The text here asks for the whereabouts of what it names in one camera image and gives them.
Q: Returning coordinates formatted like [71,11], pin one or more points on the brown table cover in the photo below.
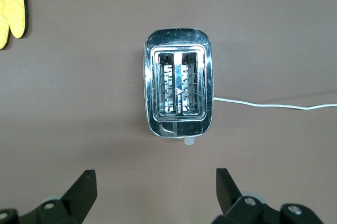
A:
[79,102]

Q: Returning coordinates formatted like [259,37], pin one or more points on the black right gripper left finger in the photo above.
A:
[79,197]

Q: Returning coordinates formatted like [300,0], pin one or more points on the yellow quilted oven mitt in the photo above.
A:
[13,5]

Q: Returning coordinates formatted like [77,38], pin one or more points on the chrome and beige toaster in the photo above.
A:
[179,126]

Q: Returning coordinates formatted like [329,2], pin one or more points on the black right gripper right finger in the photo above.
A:
[231,197]

